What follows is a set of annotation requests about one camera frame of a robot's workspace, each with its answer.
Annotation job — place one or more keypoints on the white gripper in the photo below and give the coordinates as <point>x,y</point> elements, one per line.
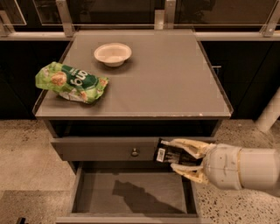
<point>222,166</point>

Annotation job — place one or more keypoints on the black rxbar chocolate bar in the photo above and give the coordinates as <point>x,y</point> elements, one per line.
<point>169,154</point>

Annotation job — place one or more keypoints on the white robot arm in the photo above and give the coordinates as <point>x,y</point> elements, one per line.
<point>259,170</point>

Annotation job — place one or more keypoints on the round metal drawer knob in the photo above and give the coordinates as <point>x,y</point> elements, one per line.
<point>135,152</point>

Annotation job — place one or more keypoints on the grey drawer cabinet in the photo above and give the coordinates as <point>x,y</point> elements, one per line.
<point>166,89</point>

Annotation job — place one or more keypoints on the grey top drawer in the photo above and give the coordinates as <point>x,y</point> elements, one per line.
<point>77,148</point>

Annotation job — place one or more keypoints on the open grey middle drawer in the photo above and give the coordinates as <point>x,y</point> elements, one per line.
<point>142,192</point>

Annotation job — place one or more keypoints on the white paper bowl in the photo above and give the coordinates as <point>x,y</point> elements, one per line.
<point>113,54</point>

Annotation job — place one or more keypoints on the green chip bag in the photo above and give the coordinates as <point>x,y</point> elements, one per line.
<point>71,83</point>

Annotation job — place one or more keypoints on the small black floor object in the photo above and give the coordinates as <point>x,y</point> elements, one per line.
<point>21,220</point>

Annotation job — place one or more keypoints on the white cylindrical post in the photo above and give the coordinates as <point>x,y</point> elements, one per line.
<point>270,114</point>

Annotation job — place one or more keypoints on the metal railing frame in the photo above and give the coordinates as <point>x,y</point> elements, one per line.
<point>203,19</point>

